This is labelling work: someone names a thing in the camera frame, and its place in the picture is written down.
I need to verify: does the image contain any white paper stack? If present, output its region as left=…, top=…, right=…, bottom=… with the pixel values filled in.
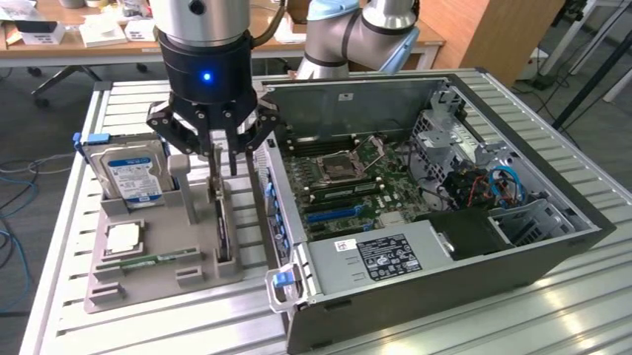
left=273, top=16, right=309, bottom=45

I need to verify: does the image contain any white printed small box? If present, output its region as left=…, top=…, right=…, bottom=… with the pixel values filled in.
left=123, top=18, right=160, bottom=42

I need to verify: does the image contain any blue expansion slot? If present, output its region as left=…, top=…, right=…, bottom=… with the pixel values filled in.
left=305, top=206, right=365, bottom=223

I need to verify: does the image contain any black office chair base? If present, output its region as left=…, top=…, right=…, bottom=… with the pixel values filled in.
left=27, top=64, right=152, bottom=108

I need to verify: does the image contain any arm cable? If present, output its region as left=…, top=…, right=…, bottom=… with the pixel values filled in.
left=250, top=0, right=289, bottom=48

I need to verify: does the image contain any white flat carton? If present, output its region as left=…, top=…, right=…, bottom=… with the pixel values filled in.
left=78, top=16, right=128, bottom=49

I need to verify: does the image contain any black RAM stick green label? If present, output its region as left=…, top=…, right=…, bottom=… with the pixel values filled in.
left=305, top=180, right=386, bottom=203

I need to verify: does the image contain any wooden desk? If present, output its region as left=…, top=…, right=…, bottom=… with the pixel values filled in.
left=0, top=0, right=445, bottom=70

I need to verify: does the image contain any white box black lid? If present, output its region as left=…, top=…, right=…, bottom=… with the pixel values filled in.
left=14, top=20, right=67, bottom=46

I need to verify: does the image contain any grey parts rack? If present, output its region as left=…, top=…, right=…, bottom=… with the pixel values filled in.
left=83, top=154, right=249, bottom=315

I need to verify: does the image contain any hard disk blue carrier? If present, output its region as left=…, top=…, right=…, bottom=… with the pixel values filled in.
left=72, top=131, right=174, bottom=212

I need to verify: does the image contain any black open PC case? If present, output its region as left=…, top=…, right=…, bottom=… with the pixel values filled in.
left=246, top=72, right=619, bottom=354

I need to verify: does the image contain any black graphics card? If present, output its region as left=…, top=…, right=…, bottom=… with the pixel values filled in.
left=206, top=129, right=239, bottom=266

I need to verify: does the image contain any green motherboard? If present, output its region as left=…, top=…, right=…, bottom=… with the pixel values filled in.
left=281, top=132, right=436, bottom=241

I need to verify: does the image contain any silver disk bay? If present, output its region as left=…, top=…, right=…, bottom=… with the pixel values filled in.
left=488, top=197, right=581, bottom=247

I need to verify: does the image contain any silver CPU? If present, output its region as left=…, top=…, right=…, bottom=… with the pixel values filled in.
left=106, top=223, right=147, bottom=253

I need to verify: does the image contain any black slanted pole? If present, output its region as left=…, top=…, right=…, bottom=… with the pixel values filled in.
left=551, top=35, right=632, bottom=130

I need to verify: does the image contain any grey power supply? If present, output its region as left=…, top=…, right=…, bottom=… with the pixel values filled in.
left=301, top=231, right=453, bottom=297

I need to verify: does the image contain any CPU socket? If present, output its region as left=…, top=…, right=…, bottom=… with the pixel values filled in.
left=315, top=151, right=374, bottom=184

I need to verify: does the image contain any blue wire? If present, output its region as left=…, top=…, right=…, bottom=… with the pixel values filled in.
left=487, top=165, right=528, bottom=208

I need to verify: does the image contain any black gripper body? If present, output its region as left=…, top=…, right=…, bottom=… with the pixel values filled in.
left=156, top=31, right=262, bottom=131

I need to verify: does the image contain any silver drive cage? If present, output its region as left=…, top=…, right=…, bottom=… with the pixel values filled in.
left=406, top=88, right=524, bottom=212

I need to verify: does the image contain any wooden cabinet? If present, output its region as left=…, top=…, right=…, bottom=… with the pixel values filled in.
left=417, top=0, right=567, bottom=88

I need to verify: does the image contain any white table frame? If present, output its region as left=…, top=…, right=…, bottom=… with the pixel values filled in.
left=537, top=0, right=632, bottom=104

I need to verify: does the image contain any blue floor cable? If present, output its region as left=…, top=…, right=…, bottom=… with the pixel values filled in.
left=0, top=177, right=40, bottom=315

